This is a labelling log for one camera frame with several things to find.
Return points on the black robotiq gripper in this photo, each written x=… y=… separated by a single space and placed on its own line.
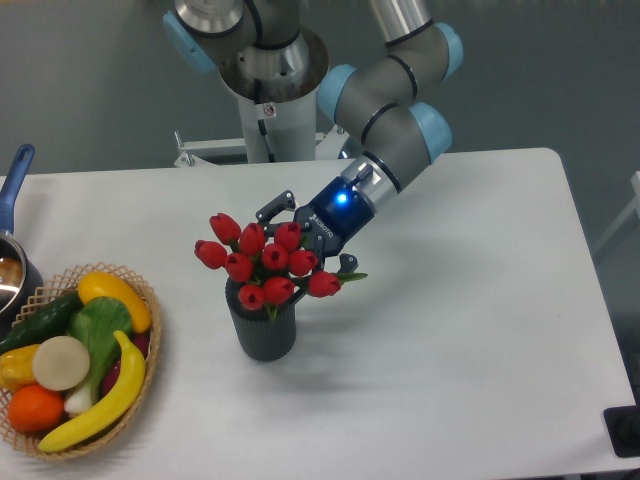
x=334 y=216

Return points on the red tulip bouquet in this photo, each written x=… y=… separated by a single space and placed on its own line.
x=265 y=272

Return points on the dark grey ribbed vase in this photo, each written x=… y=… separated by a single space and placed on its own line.
x=261 y=338

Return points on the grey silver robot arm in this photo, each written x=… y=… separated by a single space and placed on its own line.
x=377 y=106

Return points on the dark red vegetable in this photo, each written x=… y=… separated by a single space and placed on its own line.
x=141 y=341

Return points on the yellow squash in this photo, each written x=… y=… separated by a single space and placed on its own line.
x=102 y=284

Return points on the green bok choy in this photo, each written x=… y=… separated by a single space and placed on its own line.
x=94 y=326

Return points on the woven wicker basket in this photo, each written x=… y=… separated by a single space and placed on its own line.
x=52 y=289

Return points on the yellow banana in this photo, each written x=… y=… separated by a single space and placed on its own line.
x=107 y=410

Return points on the green cucumber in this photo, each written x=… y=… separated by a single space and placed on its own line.
x=49 y=321

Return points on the beige round disc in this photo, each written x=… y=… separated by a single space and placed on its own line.
x=60 y=363

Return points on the yellow bell pepper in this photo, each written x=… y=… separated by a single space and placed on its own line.
x=16 y=368

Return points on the orange fruit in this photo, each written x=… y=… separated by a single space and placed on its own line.
x=34 y=409

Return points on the black device at table edge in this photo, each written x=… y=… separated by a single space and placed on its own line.
x=623 y=429

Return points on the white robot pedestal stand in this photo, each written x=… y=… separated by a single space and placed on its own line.
x=275 y=90

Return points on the blue handled saucepan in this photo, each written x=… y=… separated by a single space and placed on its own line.
x=19 y=277

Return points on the white frame at right edge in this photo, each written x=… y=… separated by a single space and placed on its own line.
x=622 y=225

